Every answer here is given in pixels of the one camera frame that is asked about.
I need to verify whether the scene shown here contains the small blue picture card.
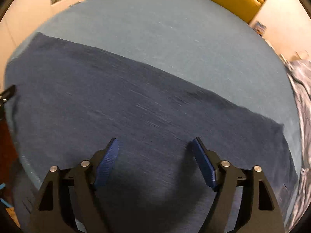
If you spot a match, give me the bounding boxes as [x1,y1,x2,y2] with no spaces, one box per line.
[252,21,266,36]

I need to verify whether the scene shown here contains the dark blue denim jeans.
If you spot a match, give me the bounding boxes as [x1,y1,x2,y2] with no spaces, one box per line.
[5,33,298,232]

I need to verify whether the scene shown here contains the grey star-patterned duvet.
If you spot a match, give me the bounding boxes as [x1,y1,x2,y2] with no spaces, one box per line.
[284,59,310,231]

